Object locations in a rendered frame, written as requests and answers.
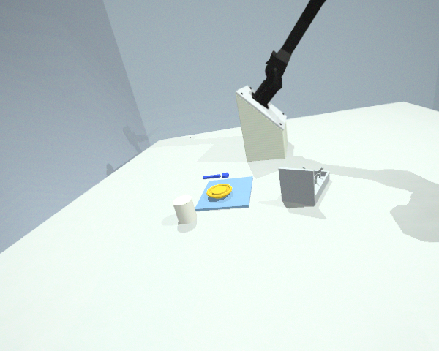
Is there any light blue square mat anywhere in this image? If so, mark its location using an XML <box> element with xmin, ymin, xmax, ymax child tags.
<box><xmin>195</xmin><ymin>176</ymin><xmax>253</xmax><ymax>211</ymax></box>

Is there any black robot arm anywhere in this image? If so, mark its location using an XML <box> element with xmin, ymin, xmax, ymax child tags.
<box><xmin>252</xmin><ymin>0</ymin><xmax>326</xmax><ymax>108</ymax></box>

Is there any blue spoon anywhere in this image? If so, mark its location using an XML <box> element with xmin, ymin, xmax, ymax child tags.
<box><xmin>203</xmin><ymin>173</ymin><xmax>229</xmax><ymax>179</ymax></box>

